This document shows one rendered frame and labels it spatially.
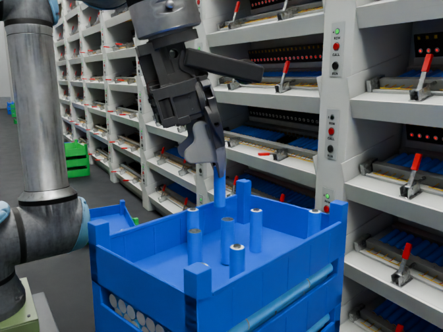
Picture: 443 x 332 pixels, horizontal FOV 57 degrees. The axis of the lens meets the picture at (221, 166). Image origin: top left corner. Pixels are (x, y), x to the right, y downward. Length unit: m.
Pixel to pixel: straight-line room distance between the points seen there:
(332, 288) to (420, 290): 0.38
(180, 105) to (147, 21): 0.11
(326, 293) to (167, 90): 0.36
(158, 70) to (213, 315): 0.32
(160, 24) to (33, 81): 0.66
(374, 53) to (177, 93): 0.60
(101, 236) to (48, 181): 0.64
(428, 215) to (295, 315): 0.43
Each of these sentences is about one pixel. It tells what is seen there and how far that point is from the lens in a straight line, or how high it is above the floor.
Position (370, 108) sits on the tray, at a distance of 0.95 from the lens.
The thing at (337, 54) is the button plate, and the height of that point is 0.79.
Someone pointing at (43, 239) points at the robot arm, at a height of 0.33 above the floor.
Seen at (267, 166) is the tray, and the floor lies 0.46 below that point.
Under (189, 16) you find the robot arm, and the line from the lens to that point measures 0.56.
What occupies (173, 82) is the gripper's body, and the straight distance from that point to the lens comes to 0.57.
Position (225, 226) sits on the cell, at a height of 0.54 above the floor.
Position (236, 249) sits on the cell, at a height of 0.55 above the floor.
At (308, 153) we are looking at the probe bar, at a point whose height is 0.52.
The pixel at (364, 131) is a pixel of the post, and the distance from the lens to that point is 1.04.
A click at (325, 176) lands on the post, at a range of 1.05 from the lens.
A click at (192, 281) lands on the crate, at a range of 0.39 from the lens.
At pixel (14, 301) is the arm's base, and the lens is 1.22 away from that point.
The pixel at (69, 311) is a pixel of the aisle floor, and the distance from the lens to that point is 1.46.
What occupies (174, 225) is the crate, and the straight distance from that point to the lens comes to 0.62.
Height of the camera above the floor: 0.74
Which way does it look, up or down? 13 degrees down
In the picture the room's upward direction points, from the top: straight up
